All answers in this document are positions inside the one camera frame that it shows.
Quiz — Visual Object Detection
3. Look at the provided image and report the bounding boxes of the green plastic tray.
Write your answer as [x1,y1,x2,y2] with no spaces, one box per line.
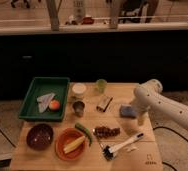
[19,77,70,122]

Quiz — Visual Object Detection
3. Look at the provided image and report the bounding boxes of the grey folded cloth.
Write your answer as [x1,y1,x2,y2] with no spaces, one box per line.
[37,93,55,113]

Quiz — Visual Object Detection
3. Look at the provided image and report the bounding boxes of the orange fruit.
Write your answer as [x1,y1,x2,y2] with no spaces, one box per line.
[49,100,60,111]

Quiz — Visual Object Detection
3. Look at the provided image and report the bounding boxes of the dark purple bowl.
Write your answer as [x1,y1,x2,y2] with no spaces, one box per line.
[26,124,53,151]

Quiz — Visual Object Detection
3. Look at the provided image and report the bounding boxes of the yellow corn cob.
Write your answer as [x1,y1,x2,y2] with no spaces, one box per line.
[64,136,85,154]

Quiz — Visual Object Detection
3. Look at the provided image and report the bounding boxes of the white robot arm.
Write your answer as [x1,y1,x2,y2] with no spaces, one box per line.
[131,79,188,131]

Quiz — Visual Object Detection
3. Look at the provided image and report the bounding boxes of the green translucent cup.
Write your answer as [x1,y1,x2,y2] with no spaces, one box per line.
[96,79,107,93]

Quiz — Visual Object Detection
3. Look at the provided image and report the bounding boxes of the black cable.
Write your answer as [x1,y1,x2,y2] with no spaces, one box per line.
[152,125,188,152]

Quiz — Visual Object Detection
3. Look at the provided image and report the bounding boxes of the bunch of dark grapes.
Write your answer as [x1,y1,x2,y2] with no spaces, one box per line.
[94,126,120,138]

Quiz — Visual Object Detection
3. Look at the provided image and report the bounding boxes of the green pepper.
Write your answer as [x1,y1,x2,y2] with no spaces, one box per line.
[75,123,93,146]

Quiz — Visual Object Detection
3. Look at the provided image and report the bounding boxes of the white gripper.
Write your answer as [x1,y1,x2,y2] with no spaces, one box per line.
[130,98,149,126]

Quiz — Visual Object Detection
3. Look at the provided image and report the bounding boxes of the white dish brush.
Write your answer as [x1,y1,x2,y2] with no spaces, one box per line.
[103,133,144,161]

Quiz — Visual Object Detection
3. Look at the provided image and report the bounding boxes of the orange plate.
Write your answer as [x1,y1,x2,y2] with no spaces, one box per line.
[55,128,86,161]

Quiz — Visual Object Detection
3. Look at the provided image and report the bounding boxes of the metal cup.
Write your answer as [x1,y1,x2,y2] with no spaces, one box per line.
[73,101,85,117]

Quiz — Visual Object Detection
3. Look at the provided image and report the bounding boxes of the blue sponge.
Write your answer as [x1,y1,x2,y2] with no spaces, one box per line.
[120,106,136,118]

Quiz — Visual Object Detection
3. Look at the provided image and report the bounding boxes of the small brown box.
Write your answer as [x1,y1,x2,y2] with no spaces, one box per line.
[96,96,113,112]

